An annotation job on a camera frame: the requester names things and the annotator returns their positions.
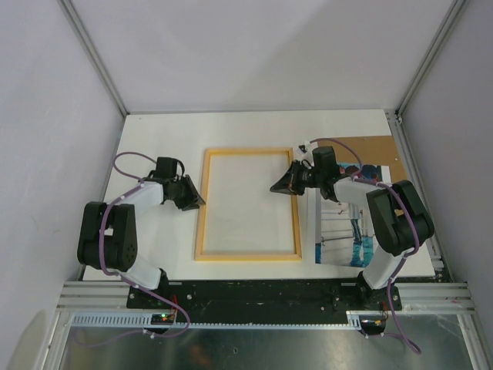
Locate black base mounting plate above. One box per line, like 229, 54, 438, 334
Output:
126, 280, 404, 324

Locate printed photo with balloons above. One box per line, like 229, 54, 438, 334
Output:
314, 163, 393, 269

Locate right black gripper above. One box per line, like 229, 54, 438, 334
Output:
270, 160, 324, 196

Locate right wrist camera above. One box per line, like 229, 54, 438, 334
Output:
297, 141, 317, 163

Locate right aluminium corner post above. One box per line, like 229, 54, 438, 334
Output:
394, 0, 470, 117

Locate brown cardboard backing board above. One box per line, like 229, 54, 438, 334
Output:
317, 136, 407, 183

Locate aluminium front rail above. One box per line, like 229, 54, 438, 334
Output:
56, 281, 130, 312

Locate yellow wooden picture frame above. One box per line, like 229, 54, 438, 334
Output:
194, 147, 302, 262

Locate aluminium corner post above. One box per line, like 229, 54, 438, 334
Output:
58, 0, 129, 118
394, 0, 470, 117

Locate left aluminium corner post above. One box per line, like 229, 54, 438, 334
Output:
58, 0, 129, 118

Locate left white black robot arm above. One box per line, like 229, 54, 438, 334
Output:
77, 156, 205, 308

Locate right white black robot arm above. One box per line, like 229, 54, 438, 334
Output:
270, 146, 434, 309

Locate white slotted cable duct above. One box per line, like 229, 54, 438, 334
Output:
71, 311, 386, 330

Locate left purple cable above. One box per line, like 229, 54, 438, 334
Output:
72, 152, 192, 348

